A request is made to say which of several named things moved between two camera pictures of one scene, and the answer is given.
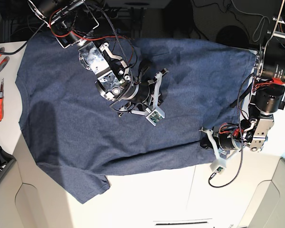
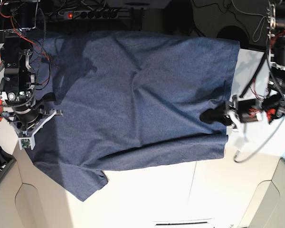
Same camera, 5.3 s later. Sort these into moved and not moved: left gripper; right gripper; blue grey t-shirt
Moved: left gripper; right gripper
Not moved: blue grey t-shirt
